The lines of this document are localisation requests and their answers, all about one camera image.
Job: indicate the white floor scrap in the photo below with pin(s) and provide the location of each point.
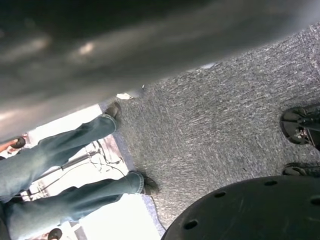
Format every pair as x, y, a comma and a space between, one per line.
124, 96

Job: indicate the blurred grey robot body shell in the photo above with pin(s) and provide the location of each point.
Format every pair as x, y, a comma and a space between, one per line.
100, 49

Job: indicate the thin metal stand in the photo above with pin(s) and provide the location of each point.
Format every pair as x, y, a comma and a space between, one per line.
75, 162

